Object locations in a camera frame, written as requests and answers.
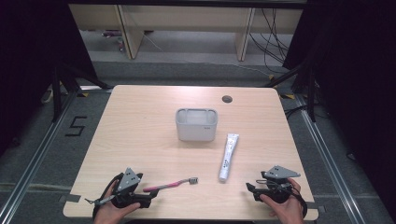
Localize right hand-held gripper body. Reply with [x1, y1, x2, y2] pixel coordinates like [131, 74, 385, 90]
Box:
[255, 164, 302, 204]

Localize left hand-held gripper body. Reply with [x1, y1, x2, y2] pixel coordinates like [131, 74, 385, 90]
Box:
[111, 167, 150, 209]

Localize pink toothbrush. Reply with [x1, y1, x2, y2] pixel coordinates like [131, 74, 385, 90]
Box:
[142, 176, 199, 193]

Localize white toothpaste tube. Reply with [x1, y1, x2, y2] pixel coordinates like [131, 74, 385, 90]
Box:
[218, 133, 240, 183]

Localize grey plastic holder box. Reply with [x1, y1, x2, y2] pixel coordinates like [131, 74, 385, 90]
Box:
[175, 107, 219, 143]

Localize person's right hand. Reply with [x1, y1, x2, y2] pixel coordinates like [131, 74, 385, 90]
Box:
[260, 177, 305, 224]

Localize person's left hand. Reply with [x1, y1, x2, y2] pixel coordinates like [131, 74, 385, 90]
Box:
[92, 188, 142, 224]

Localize black metal stand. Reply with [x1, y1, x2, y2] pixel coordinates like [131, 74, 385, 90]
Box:
[263, 59, 319, 123]
[50, 63, 114, 123]

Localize black curtain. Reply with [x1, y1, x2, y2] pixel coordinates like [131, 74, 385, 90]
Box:
[0, 0, 98, 153]
[282, 0, 396, 216]

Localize small red objects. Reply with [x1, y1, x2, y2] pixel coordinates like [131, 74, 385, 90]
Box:
[101, 29, 126, 52]

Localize light wooden furniture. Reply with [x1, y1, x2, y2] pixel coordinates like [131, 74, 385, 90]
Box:
[68, 4, 304, 62]

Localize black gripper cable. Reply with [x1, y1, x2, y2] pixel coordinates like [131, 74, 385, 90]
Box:
[290, 186, 309, 218]
[92, 172, 125, 220]

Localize metal floor rail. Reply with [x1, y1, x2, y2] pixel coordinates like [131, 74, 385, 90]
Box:
[294, 92, 366, 224]
[0, 90, 79, 224]

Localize black floor cable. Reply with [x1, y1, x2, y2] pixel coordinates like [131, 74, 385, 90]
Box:
[284, 105, 310, 119]

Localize bundle of black cables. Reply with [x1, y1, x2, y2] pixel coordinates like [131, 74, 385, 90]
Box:
[248, 7, 291, 75]

